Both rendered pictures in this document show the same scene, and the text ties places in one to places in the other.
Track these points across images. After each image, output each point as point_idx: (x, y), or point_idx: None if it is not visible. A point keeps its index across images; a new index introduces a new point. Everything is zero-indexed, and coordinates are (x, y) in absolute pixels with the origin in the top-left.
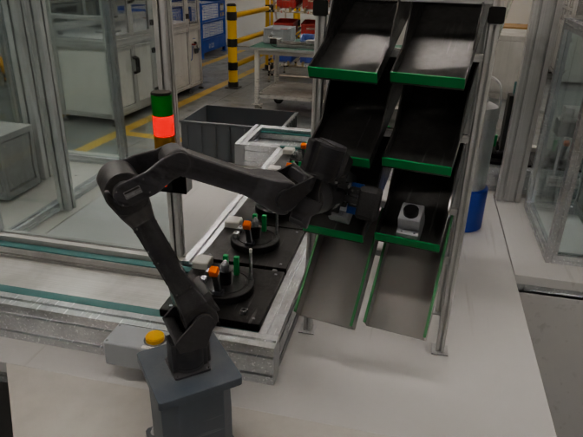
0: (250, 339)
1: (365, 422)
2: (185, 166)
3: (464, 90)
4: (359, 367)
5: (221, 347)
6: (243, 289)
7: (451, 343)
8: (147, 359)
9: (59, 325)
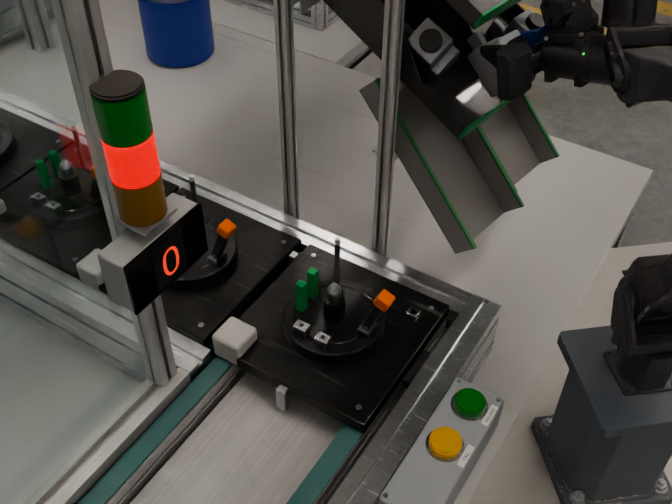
0: (473, 325)
1: (575, 281)
2: None
3: None
4: (475, 255)
5: (600, 328)
6: (362, 297)
7: None
8: (623, 418)
9: None
